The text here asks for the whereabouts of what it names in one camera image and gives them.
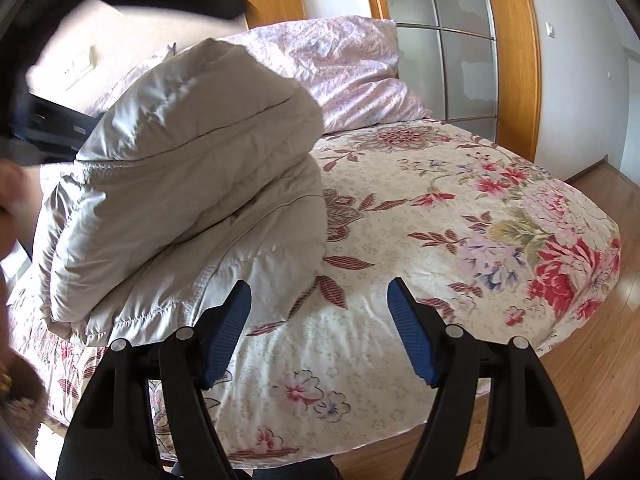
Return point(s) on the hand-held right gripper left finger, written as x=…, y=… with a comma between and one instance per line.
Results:
x=225, y=335

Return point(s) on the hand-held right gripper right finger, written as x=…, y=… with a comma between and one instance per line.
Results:
x=412, y=330

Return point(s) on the white puffer jacket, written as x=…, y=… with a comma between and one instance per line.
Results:
x=190, y=175

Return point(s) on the person's left hand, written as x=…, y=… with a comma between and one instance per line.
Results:
x=11, y=187

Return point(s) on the bed with floral sheet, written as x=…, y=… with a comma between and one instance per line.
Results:
x=425, y=210

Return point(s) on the person's dark pants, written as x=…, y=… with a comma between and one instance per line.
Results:
x=260, y=475

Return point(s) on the frosted glass door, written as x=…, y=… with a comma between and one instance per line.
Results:
x=450, y=60

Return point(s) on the white wall light switch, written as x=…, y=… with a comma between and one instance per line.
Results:
x=85, y=59

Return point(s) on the small white wall switch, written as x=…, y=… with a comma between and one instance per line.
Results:
x=550, y=30

